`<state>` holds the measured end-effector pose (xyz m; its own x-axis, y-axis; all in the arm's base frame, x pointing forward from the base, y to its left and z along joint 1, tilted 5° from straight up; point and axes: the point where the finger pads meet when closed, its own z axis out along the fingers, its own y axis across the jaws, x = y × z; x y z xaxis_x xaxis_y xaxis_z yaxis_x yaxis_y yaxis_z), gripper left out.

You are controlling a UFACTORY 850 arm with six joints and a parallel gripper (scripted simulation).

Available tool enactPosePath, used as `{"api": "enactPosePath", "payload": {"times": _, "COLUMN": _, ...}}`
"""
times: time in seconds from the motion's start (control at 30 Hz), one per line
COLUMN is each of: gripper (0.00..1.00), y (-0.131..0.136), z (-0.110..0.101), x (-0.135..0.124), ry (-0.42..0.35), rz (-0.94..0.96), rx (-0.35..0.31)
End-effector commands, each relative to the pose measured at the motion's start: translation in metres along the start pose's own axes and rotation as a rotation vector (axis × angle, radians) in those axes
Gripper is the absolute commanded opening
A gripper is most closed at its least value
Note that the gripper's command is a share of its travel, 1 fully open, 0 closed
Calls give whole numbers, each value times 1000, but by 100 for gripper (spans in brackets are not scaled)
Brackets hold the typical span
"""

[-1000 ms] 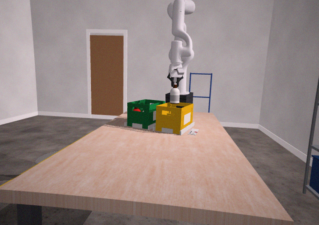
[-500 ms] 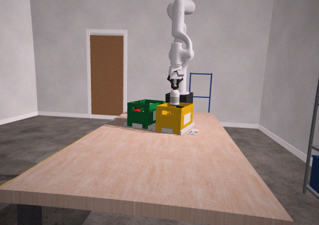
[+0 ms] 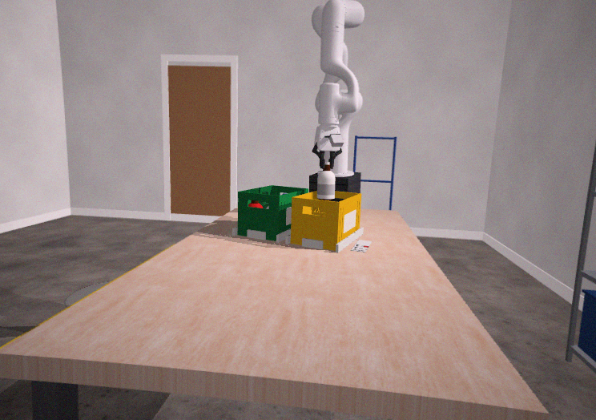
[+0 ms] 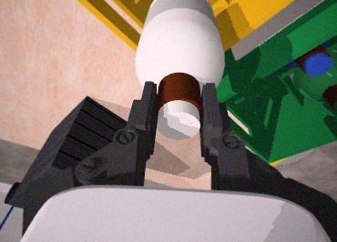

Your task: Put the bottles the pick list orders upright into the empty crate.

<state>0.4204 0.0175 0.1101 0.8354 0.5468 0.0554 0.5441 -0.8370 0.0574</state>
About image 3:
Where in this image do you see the green crate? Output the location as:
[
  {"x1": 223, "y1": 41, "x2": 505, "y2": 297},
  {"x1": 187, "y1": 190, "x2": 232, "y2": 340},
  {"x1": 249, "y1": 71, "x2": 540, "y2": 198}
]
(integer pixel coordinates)
[{"x1": 237, "y1": 185, "x2": 308, "y2": 241}]

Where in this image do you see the white paper pick list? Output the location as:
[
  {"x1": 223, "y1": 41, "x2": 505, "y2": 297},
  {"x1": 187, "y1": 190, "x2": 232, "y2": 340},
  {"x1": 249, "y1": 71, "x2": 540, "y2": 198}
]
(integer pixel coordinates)
[{"x1": 351, "y1": 240, "x2": 372, "y2": 252}]

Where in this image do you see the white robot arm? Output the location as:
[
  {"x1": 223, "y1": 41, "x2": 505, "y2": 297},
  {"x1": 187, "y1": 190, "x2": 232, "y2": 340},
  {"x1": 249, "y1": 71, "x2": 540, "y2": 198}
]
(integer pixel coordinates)
[{"x1": 312, "y1": 0, "x2": 364, "y2": 177}]

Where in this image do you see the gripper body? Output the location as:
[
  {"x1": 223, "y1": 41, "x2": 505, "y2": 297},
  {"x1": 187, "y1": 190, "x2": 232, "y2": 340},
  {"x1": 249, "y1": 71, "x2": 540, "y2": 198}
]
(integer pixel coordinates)
[{"x1": 314, "y1": 125, "x2": 340, "y2": 151}]

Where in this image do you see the white bottle with brown label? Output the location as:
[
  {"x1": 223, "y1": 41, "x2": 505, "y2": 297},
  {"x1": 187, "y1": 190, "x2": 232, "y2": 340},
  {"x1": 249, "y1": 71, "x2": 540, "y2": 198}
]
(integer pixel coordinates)
[{"x1": 317, "y1": 162, "x2": 336, "y2": 200}]

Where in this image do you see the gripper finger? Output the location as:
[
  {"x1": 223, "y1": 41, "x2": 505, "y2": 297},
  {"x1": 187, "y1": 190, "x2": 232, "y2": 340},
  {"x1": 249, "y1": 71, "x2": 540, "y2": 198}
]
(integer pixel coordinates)
[
  {"x1": 328, "y1": 148, "x2": 342, "y2": 169},
  {"x1": 312, "y1": 143, "x2": 325, "y2": 169}
]

